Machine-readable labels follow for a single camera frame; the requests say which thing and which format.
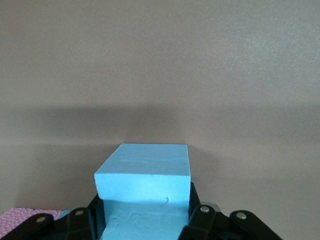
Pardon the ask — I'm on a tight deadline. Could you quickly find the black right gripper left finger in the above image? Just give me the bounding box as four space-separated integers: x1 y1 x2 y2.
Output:
0 192 107 240

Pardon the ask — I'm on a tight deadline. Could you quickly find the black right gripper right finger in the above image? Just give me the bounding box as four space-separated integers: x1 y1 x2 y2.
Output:
177 181 284 240

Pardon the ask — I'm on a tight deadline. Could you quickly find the blue foam cube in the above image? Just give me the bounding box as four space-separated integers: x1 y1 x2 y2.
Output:
57 209 72 222
94 143 193 240

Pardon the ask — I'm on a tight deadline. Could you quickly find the pink foam cube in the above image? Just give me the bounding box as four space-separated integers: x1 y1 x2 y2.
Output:
0 206 65 231

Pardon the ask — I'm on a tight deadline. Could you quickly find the brown table mat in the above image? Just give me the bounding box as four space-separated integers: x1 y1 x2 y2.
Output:
0 0 320 240

